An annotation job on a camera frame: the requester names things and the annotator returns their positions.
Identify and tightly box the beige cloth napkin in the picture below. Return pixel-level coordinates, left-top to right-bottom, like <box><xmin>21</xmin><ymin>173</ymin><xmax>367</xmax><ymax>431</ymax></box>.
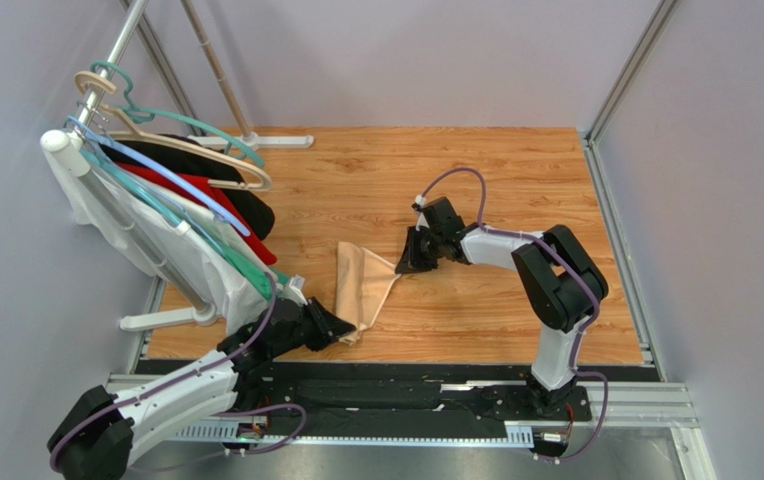
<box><xmin>335</xmin><ymin>241</ymin><xmax>400</xmax><ymax>345</ymax></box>

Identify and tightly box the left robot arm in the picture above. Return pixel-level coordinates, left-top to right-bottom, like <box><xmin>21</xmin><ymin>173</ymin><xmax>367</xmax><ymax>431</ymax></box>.
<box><xmin>47</xmin><ymin>298</ymin><xmax>356</xmax><ymax>479</ymax></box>

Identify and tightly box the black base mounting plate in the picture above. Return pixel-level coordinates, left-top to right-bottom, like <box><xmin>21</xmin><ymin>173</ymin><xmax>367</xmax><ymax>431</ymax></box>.
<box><xmin>262</xmin><ymin>361</ymin><xmax>655</xmax><ymax>430</ymax></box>

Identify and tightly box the red garment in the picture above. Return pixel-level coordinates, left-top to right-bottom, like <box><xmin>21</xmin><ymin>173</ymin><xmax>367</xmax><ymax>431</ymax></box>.
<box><xmin>120</xmin><ymin>163</ymin><xmax>277</xmax><ymax>265</ymax></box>

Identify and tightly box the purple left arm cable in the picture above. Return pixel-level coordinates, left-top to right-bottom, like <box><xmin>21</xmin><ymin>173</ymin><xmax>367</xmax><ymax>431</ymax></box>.
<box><xmin>49</xmin><ymin>269</ymin><xmax>309</xmax><ymax>473</ymax></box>

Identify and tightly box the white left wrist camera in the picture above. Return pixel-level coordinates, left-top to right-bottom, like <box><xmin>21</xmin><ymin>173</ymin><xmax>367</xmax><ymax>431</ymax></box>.
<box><xmin>282</xmin><ymin>275</ymin><xmax>308</xmax><ymax>306</ymax></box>

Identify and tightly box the aluminium frame rail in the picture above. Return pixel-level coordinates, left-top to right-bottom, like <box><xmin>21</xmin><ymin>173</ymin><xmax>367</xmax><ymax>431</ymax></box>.
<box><xmin>74</xmin><ymin>372</ymin><xmax>716</xmax><ymax>480</ymax></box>

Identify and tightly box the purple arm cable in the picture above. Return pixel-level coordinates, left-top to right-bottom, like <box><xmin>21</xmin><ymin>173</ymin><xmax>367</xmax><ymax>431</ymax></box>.
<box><xmin>49</xmin><ymin>269</ymin><xmax>309</xmax><ymax>473</ymax></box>
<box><xmin>413</xmin><ymin>166</ymin><xmax>610</xmax><ymax>465</ymax></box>

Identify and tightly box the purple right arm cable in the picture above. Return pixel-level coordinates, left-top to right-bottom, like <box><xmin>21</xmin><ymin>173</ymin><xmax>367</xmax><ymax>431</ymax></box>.
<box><xmin>413</xmin><ymin>166</ymin><xmax>610</xmax><ymax>465</ymax></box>

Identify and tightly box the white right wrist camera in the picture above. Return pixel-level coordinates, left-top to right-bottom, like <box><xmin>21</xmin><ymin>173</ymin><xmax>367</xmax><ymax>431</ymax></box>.
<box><xmin>413</xmin><ymin>194</ymin><xmax>429</xmax><ymax>231</ymax></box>

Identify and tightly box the thin metal rod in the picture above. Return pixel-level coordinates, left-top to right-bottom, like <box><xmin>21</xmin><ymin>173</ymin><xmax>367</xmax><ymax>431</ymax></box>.
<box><xmin>180</xmin><ymin>0</ymin><xmax>255</xmax><ymax>142</ymax></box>

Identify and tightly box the teal plastic hanger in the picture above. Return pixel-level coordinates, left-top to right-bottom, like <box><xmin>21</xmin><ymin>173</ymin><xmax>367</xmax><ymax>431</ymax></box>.
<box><xmin>89</xmin><ymin>60</ymin><xmax>265</xmax><ymax>168</ymax></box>

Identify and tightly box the white garment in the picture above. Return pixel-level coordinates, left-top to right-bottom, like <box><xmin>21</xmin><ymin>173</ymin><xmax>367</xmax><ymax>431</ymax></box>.
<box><xmin>40</xmin><ymin>130</ymin><xmax>278</xmax><ymax>334</ymax></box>

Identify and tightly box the blue plastic hanger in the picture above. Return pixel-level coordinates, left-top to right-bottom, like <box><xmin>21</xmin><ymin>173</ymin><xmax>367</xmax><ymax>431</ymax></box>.
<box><xmin>65</xmin><ymin>115</ymin><xmax>252</xmax><ymax>237</ymax></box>

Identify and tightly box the beige wooden hanger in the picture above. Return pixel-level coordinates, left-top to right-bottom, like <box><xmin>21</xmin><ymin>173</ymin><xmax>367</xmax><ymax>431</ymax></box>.
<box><xmin>74</xmin><ymin>71</ymin><xmax>273</xmax><ymax>191</ymax></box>

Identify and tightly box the white slotted cable duct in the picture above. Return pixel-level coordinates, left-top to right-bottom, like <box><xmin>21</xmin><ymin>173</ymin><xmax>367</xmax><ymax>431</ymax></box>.
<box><xmin>167</xmin><ymin>412</ymin><xmax>535</xmax><ymax>448</ymax></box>

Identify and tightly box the black garment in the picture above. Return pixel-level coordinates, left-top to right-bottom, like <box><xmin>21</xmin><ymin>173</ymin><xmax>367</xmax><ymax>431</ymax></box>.
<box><xmin>101</xmin><ymin>140</ymin><xmax>275</xmax><ymax>240</ymax></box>

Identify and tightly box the green garment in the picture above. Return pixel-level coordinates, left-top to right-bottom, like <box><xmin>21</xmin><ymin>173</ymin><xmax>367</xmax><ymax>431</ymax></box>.
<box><xmin>215</xmin><ymin>240</ymin><xmax>290</xmax><ymax>300</ymax></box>

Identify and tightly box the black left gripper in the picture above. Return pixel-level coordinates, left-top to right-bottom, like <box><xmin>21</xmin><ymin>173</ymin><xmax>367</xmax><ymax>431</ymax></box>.
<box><xmin>269</xmin><ymin>296</ymin><xmax>355</xmax><ymax>358</ymax></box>

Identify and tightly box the white clothes rack base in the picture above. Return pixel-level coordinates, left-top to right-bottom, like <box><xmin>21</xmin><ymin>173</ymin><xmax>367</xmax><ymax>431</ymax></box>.
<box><xmin>188</xmin><ymin>133</ymin><xmax>315</xmax><ymax>150</ymax></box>

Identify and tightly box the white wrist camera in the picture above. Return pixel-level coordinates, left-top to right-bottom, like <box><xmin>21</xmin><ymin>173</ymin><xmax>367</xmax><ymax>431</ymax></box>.
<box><xmin>282</xmin><ymin>275</ymin><xmax>308</xmax><ymax>306</ymax></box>
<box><xmin>413</xmin><ymin>194</ymin><xmax>429</xmax><ymax>231</ymax></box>

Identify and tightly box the metal clothes rack pole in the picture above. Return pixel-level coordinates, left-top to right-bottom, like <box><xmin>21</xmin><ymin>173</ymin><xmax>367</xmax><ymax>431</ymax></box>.
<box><xmin>41</xmin><ymin>0</ymin><xmax>150</xmax><ymax>178</ymax></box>

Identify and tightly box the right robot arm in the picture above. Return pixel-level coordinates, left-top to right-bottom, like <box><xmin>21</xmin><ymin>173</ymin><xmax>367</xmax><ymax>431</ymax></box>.
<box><xmin>395</xmin><ymin>197</ymin><xmax>609</xmax><ymax>412</ymax></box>

